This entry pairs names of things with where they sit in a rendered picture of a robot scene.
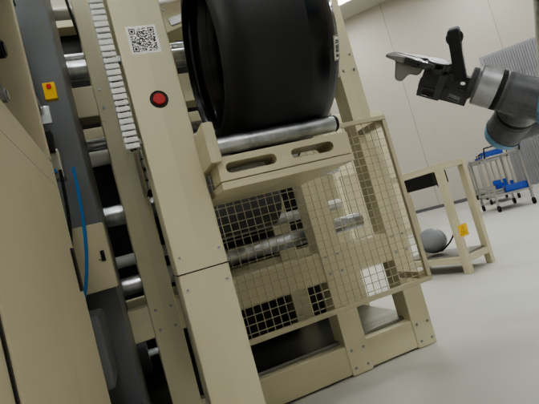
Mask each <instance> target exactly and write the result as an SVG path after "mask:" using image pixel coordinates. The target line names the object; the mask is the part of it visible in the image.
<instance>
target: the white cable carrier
mask: <svg viewBox="0 0 539 404"><path fill-rule="evenodd" d="M87 4H88V6H89V11H90V13H91V18H92V22H93V25H94V29H95V35H96V38H97V40H98V45H99V50H100V53H101V57H102V60H103V65H104V69H105V72H106V76H107V81H108V85H109V87H110V92H111V97H112V100H113V104H114V107H115V112H116V116H117V118H118V123H119V126H120V132H121V135H122V138H123V141H124V146H125V151H126V154H131V153H135V152H139V151H140V146H142V141H141V139H138V137H137V136H136V127H135V124H134V121H133V118H132V113H131V108H130V107H129V102H128V97H127V94H126V90H125V87H124V82H123V77H122V76H121V70H120V65H119V64H121V60H120V57H119V56H116V49H115V46H114V43H113V40H112V36H111V31H110V29H109V24H108V21H107V15H106V12H105V9H104V5H103V0H87ZM117 87H118V88H117ZM112 88H113V89H112ZM122 93H123V94H122ZM125 105H126V106H125Z"/></svg>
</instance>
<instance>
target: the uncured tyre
mask: <svg viewBox="0 0 539 404"><path fill-rule="evenodd" d="M180 12H181V27H182V36H183V43H184V54H185V59H186V64H187V68H188V76H189V80H190V83H191V88H192V92H193V96H194V99H195V102H196V105H197V110H198V112H199V115H200V117H201V121H202V123H206V122H212V123H213V128H214V129H215V135H216V137H220V136H224V135H232V134H237V133H241V132H246V131H253V130H257V129H262V128H267V127H274V126H278V125H283V124H288V123H295V122H300V121H304V120H308V119H317V118H321V117H325V116H328V114H329V112H330V109H331V107H332V104H333V102H334V96H335V92H336V88H337V83H338V67H339V60H336V61H335V60H334V39H333V35H337V34H338V31H337V25H336V20H335V16H334V9H333V6H332V3H331V0H180Z"/></svg>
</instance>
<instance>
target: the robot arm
mask: <svg viewBox="0 0 539 404"><path fill-rule="evenodd" d="M533 15H534V26H535V38H536V49H537V72H538V77H535V76H532V75H525V74H522V73H518V72H515V71H508V70H505V69H502V68H499V67H493V66H489V65H484V66H483V68H482V70H481V68H479V67H475V68H474V70H473V72H472V75H471V76H470V75H467V71H466V66H465V61H464V51H463V45H462V41H463V38H464V34H463V32H462V31H461V30H460V27H459V26H454V27H452V28H449V29H448V32H447V35H446V38H445V39H446V43H447V44H448V45H449V50H450V55H451V60H452V61H451V62H449V61H448V60H444V59H439V58H434V57H427V56H423V55H415V54H409V53H404V52H397V51H394V52H391V53H388V54H386V57H387V58H389V59H392V60H395V79H396V80H397V81H403V80H404V79H405V78H406V77H407V76H408V75H419V74H420V73H421V71H422V70H424V72H423V76H422V77H421V78H420V80H419V84H418V89H417V93H416V95H418V96H421V97H424V98H428V99H433V100H436V101H438V100H443V101H446V102H449V103H454V104H458V105H461V106H464V105H465V103H466V101H467V99H469V98H470V100H469V104H472V105H476V106H478V107H484V108H488V109H490V110H493V111H494V112H493V114H492V116H491V118H490V119H489V120H488V122H487V123H486V127H485V129H484V137H485V138H486V140H487V142H488V143H489V144H490V145H491V146H493V147H495V148H497V149H500V150H509V149H512V148H515V147H516V146H518V145H519V144H520V142H521V141H522V140H523V139H528V138H530V137H533V136H535V135H539V0H533ZM461 82H465V84H464V85H461V84H460V83H461ZM425 95H426V96H425Z"/></svg>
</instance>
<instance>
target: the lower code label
mask: <svg viewBox="0 0 539 404"><path fill-rule="evenodd" d="M125 30H126V34H127V37H128V42H129V46H130V49H131V53H132V55H140V54H147V53H154V52H161V51H162V50H161V48H160V42H159V39H158V35H157V33H156V27H155V24H152V25H143V26H127V27H125Z"/></svg>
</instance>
